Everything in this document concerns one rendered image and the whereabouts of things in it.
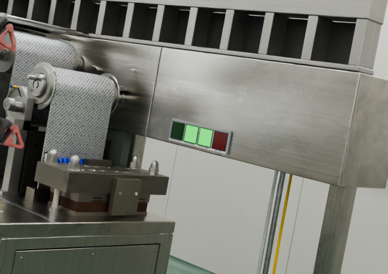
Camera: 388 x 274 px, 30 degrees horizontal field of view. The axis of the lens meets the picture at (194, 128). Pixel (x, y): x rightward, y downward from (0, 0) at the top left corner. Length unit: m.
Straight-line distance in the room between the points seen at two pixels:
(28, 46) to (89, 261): 0.76
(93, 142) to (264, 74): 0.62
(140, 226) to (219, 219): 3.03
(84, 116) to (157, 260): 0.51
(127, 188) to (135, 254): 0.20
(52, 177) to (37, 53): 0.52
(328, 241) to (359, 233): 2.46
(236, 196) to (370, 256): 1.11
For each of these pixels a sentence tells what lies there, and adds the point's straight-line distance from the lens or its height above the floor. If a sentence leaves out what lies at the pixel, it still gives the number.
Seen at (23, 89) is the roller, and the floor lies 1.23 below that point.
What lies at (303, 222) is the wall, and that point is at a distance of 4.78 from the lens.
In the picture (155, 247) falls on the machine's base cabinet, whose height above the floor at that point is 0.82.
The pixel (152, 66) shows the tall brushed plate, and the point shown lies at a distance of 2.39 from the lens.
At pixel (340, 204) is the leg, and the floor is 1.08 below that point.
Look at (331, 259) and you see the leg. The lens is 2.11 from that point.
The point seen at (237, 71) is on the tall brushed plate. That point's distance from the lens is 2.14.
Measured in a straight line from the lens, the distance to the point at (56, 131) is 2.27.
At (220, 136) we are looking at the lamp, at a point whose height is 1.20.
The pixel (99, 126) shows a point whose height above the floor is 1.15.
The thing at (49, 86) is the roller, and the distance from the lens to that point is 2.24.
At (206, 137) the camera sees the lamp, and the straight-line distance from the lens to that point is 2.18.
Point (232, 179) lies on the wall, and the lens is 5.15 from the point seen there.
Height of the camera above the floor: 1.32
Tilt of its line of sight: 3 degrees down
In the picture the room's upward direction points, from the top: 10 degrees clockwise
